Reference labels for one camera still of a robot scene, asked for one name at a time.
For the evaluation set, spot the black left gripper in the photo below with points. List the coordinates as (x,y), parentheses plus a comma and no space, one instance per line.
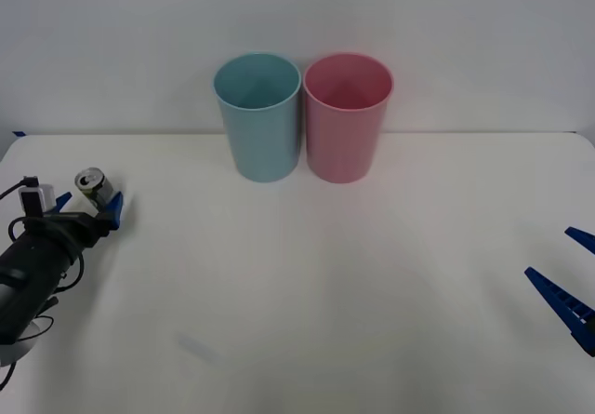
(70,230)

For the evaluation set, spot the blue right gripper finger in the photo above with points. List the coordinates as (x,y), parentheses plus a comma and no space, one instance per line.
(583,236)
(569,304)

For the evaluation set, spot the silver and green drink can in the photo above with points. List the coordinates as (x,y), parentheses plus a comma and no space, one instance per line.
(95,186)

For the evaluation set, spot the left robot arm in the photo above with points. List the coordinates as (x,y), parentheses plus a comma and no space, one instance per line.
(28,274)

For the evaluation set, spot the pale blue plastic bin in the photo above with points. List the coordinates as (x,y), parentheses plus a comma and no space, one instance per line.
(262,144)

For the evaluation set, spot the pink plastic bin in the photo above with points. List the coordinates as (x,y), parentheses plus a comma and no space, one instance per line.
(341,146)

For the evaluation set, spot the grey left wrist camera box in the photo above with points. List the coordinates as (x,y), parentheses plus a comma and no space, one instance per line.
(37,197)

